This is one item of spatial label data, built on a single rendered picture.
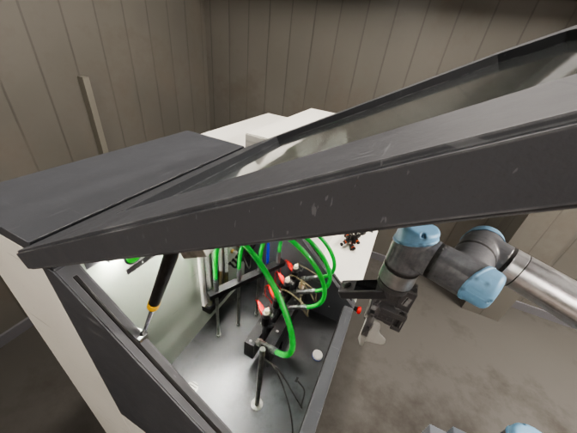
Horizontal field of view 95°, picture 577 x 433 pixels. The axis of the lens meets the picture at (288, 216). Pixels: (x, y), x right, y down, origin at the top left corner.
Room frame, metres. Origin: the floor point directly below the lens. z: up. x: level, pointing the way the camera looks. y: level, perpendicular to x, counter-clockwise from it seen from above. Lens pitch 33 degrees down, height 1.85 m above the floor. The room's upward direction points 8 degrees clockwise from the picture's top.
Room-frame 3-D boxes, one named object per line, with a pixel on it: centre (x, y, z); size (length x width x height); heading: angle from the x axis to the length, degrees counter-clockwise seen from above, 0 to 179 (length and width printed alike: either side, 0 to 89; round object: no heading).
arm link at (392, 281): (0.44, -0.26, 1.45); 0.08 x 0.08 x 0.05
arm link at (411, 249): (0.44, -0.26, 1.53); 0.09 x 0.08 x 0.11; 49
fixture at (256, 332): (0.66, -0.01, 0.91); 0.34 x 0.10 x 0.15; 159
